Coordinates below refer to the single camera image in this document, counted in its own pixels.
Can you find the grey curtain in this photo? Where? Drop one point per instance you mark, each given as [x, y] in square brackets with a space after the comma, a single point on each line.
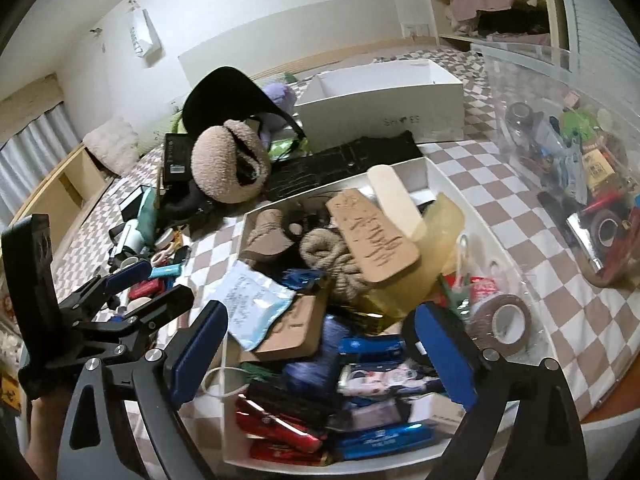
[35, 160]

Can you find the flat silver tin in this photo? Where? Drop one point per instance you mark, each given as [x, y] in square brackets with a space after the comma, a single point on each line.
[582, 240]

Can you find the light blue lighter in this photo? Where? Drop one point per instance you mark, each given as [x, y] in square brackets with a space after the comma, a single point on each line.
[165, 271]

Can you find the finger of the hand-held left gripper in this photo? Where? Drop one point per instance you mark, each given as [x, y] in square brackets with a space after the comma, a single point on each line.
[127, 275]
[160, 307]

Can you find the black cap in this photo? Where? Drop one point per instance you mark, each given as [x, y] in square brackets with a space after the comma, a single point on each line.
[220, 95]

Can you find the teal face mask pack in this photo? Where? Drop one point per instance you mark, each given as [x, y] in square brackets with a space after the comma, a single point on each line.
[147, 215]

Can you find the small black box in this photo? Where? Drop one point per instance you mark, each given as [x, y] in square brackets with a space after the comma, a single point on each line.
[131, 200]

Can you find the green clothes peg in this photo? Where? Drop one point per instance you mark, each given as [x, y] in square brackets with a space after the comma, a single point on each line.
[255, 372]
[457, 292]

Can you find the brown wooden tag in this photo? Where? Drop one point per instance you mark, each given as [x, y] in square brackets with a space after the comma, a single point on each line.
[370, 240]

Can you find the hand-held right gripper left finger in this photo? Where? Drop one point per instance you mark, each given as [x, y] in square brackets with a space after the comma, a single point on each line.
[197, 355]

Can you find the blue foil packet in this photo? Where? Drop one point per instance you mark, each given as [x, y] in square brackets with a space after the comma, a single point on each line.
[390, 440]

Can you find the brown bandage roll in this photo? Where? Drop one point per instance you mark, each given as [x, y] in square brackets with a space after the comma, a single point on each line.
[500, 320]

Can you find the dark blue can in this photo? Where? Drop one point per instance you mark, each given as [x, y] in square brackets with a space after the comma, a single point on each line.
[310, 360]

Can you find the white shoe box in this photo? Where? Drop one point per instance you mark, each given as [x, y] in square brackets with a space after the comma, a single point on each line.
[380, 110]

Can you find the brown labelled box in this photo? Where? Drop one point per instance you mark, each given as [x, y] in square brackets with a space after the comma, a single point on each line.
[600, 167]

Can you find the person's left forearm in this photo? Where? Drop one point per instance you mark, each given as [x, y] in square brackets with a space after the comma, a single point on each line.
[45, 435]

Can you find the clear plastic storage bin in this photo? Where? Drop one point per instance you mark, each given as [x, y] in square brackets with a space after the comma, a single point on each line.
[525, 70]

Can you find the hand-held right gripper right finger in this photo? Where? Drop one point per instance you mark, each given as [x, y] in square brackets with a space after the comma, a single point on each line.
[445, 355]

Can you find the white fluffy pillow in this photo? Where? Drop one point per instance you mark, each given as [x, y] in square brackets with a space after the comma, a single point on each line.
[112, 147]

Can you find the yellow translucent plastic bag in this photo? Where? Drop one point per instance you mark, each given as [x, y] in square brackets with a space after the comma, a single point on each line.
[440, 240]

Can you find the purple plush toy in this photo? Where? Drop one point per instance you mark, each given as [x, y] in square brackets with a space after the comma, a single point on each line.
[280, 100]

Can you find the slim black lighter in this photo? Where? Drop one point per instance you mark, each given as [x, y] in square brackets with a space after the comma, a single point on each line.
[285, 400]

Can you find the kraft paper box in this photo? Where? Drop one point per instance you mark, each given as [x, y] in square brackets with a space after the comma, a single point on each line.
[295, 330]

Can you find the white paper bag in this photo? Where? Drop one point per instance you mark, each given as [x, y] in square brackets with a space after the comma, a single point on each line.
[145, 32]

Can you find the black box with label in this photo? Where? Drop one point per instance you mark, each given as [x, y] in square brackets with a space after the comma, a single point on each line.
[177, 160]

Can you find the white louvred wardrobe door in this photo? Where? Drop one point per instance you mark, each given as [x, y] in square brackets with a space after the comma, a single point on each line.
[600, 5]

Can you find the white printed packet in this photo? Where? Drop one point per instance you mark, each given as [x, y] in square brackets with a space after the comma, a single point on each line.
[255, 305]

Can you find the white plastic container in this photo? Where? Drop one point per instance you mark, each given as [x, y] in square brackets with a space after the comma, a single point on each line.
[415, 175]

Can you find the beige curtain valance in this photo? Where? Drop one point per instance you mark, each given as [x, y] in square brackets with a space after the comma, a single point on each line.
[30, 105]

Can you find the blue plastic clip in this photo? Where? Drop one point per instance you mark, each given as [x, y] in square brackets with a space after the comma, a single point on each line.
[302, 279]

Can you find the white wall socket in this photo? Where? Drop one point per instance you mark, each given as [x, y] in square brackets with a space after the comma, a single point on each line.
[416, 30]

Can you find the red lighter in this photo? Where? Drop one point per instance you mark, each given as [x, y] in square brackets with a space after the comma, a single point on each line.
[280, 430]
[145, 287]
[290, 455]

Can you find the black tape roll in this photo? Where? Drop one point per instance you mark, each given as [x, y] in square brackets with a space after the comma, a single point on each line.
[605, 227]

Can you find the green plush toy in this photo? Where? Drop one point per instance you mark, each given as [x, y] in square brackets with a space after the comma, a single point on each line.
[179, 124]

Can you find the white cylindrical device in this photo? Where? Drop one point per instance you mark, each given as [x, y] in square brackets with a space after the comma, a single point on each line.
[125, 237]

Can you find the wooden bedside shelf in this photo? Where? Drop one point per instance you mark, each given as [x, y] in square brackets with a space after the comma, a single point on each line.
[65, 195]

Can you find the small white box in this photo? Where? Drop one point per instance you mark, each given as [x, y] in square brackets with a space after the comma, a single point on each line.
[435, 412]

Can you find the printed toothpaste tube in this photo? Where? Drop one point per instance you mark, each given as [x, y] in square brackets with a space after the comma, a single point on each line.
[385, 377]

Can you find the beige fuzzy slipper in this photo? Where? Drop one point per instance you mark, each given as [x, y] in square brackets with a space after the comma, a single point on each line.
[220, 170]

